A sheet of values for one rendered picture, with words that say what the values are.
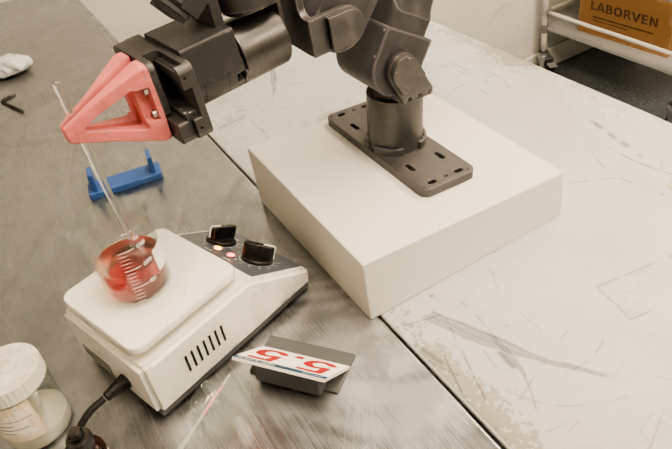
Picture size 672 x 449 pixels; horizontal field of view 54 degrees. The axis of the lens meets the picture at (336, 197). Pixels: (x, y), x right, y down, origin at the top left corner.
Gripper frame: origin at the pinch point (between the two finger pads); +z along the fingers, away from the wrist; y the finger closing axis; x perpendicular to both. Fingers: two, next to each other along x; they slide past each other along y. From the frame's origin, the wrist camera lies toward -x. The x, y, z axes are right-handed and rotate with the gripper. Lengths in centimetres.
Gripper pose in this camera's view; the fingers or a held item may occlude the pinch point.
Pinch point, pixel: (74, 130)
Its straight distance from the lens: 56.3
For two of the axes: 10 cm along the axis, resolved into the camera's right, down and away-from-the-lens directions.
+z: -7.7, 4.9, -4.1
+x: 1.7, 7.8, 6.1
